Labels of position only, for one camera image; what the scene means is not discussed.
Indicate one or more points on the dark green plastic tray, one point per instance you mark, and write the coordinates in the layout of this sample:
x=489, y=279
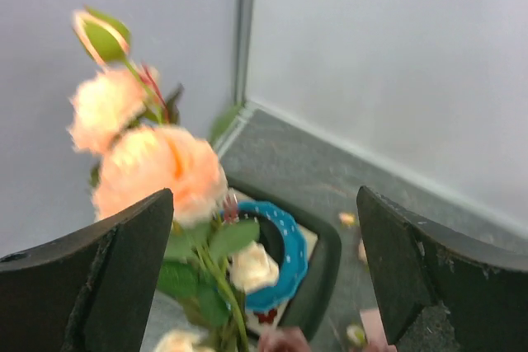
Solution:
x=317, y=288

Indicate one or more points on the purple pink wrapping paper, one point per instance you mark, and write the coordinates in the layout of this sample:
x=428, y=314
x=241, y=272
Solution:
x=374, y=332

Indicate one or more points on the dusty pink rose stem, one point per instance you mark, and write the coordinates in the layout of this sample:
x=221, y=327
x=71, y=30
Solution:
x=283, y=339

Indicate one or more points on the large peach peony stem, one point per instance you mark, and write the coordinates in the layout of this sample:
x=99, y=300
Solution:
x=120, y=116

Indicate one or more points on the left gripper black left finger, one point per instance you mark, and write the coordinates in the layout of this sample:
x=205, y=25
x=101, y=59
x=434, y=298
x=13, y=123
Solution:
x=91, y=290

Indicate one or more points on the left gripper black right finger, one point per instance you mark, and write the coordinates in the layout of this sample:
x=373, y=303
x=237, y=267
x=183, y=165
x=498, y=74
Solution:
x=438, y=289

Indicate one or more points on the cream rose stem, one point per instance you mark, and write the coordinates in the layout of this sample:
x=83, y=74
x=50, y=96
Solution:
x=206, y=305

